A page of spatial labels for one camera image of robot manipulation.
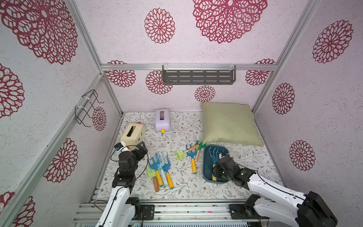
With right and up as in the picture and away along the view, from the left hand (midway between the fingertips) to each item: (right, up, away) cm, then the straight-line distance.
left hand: (140, 146), depth 82 cm
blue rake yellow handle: (+45, -9, +6) cm, 46 cm away
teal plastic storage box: (+42, -12, +10) cm, 45 cm away
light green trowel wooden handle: (+6, -17, +5) cm, 19 cm away
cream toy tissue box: (-9, +7, +14) cm, 18 cm away
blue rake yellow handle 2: (+15, -15, +7) cm, 22 cm away
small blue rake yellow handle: (+32, -7, +14) cm, 35 cm away
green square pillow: (+58, +14, +15) cm, 61 cm away
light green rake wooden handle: (+23, -8, +13) cm, 28 cm away
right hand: (+42, -14, +2) cm, 44 cm away
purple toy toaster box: (+10, +16, +21) cm, 28 cm away
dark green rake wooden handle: (+38, -2, +17) cm, 42 cm away
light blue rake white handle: (+11, -14, +7) cm, 19 cm away
